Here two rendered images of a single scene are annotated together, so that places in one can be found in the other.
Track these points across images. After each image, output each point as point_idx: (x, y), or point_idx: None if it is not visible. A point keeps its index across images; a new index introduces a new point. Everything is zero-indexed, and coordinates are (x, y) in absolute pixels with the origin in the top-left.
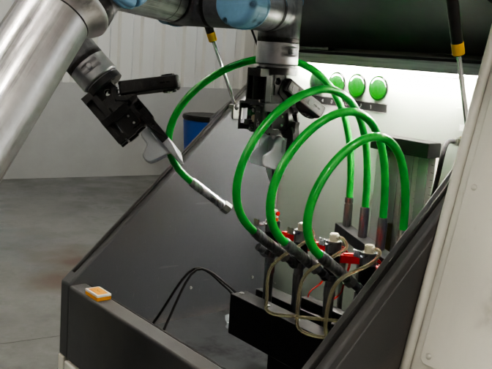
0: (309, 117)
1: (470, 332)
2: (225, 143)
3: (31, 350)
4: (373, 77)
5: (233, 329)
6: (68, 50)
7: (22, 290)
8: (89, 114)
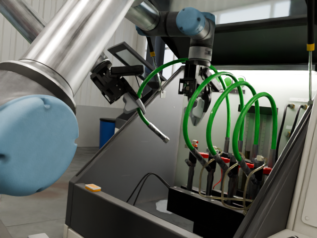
0: (212, 91)
1: None
2: (156, 110)
3: (28, 229)
4: (237, 76)
5: (170, 208)
6: (128, 2)
7: (22, 199)
8: None
